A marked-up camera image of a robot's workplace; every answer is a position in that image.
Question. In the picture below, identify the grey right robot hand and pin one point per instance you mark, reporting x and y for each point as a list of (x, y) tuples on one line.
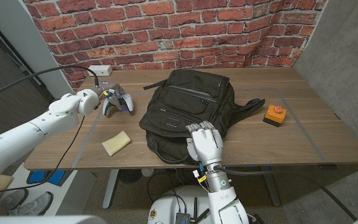
[(207, 144)]

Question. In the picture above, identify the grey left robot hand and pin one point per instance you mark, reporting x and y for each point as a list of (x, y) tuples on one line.
[(112, 90)]

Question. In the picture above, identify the white black game controller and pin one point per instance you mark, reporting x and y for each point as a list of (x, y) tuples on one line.
[(128, 104)]

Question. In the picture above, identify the black backpack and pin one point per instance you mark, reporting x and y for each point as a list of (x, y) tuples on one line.
[(185, 99)]

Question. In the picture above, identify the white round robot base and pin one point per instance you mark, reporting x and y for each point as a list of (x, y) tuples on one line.
[(166, 208)]

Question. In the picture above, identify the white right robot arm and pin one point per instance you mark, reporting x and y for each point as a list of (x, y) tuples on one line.
[(225, 199)]

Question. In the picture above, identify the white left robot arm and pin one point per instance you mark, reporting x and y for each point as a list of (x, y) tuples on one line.
[(36, 130)]

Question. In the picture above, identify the yellow sponge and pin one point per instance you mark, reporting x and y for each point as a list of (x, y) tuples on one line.
[(116, 143)]

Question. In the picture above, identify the orange emergency-stop button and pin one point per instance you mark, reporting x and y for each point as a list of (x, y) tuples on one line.
[(273, 115)]

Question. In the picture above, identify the white power strip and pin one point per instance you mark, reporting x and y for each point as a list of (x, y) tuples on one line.
[(99, 70)]

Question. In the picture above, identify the black antenna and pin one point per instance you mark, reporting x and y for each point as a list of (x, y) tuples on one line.
[(203, 214), (195, 208)]

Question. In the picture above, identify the grey table tape marking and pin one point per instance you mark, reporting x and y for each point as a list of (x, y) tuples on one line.
[(79, 154)]

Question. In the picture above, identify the small grey computer box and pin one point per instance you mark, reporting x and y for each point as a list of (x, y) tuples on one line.
[(182, 218)]

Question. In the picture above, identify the brick print backdrop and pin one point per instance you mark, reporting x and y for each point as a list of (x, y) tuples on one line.
[(166, 31)]

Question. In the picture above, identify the metal table leg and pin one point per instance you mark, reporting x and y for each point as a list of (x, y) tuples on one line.
[(273, 191), (110, 186)]

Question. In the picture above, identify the black round floor fixture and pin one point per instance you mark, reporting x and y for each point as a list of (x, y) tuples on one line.
[(130, 176)]

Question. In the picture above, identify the blue black floor item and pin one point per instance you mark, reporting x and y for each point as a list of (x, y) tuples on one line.
[(56, 177)]

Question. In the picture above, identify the grey sneaker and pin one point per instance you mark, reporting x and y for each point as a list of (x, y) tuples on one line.
[(12, 199), (34, 205)]

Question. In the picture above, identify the tan box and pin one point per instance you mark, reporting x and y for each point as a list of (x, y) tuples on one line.
[(2, 183)]

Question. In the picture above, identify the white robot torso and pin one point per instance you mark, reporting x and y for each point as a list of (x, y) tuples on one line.
[(42, 220)]

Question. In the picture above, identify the white wall panel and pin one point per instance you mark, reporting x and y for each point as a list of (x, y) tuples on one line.
[(11, 25)]

